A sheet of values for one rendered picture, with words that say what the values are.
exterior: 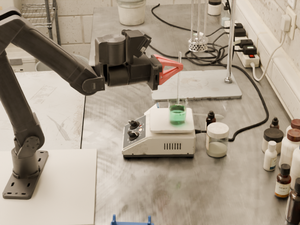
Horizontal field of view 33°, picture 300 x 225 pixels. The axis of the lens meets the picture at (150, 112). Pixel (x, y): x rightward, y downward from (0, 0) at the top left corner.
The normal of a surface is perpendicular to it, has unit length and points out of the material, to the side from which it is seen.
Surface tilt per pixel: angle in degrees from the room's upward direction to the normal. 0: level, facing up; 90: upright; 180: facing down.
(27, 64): 92
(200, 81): 0
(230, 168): 0
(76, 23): 90
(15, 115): 83
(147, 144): 90
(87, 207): 2
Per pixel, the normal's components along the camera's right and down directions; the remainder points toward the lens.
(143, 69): 0.33, 0.48
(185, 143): 0.00, 0.51
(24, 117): 0.33, 0.25
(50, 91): -0.01, -0.86
